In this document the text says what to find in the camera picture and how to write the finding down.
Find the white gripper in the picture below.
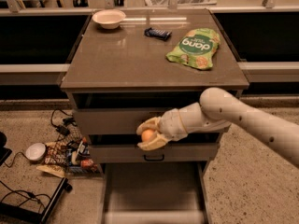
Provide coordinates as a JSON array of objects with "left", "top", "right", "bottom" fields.
[{"left": 136, "top": 109, "right": 188, "bottom": 151}]

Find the orange fruit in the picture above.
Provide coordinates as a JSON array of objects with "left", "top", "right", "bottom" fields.
[{"left": 141, "top": 129, "right": 154, "bottom": 142}]

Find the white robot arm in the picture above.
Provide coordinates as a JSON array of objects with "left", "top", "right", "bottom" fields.
[{"left": 136, "top": 88, "right": 299, "bottom": 166}]

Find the grey open bottom drawer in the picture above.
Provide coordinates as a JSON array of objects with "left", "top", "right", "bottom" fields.
[{"left": 99, "top": 162, "right": 213, "bottom": 224}]

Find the grey middle drawer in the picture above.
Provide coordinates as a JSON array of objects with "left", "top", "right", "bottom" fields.
[{"left": 89, "top": 143, "right": 219, "bottom": 164}]

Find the grey drawer cabinet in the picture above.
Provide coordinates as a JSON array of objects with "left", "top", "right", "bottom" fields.
[{"left": 59, "top": 8, "right": 250, "bottom": 173}]

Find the grey top drawer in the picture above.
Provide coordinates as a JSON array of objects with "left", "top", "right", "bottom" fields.
[{"left": 73, "top": 108, "right": 165, "bottom": 136}]

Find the white bowl on counter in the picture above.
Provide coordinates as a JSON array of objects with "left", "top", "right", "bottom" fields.
[{"left": 93, "top": 9, "right": 126, "bottom": 30}]

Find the pile of snack packages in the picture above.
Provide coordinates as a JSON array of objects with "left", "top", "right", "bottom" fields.
[{"left": 36, "top": 137, "right": 100, "bottom": 177}]

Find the green dang chips bag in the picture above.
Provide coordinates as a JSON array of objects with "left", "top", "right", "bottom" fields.
[{"left": 166, "top": 28, "right": 221, "bottom": 70}]

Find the dark blue snack bar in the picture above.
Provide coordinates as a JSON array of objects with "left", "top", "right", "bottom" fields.
[{"left": 144, "top": 28, "right": 172, "bottom": 41}]

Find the white bowl on floor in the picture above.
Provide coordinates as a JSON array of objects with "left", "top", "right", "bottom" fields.
[{"left": 25, "top": 143, "right": 46, "bottom": 161}]

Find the black metal stand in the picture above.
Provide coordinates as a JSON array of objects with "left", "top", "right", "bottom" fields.
[{"left": 0, "top": 177, "right": 73, "bottom": 224}]

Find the black power adapter cable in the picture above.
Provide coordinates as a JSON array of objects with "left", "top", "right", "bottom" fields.
[{"left": 50, "top": 108, "right": 78, "bottom": 137}]

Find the black floor cable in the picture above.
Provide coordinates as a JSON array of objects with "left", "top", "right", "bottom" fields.
[{"left": 0, "top": 150, "right": 52, "bottom": 213}]

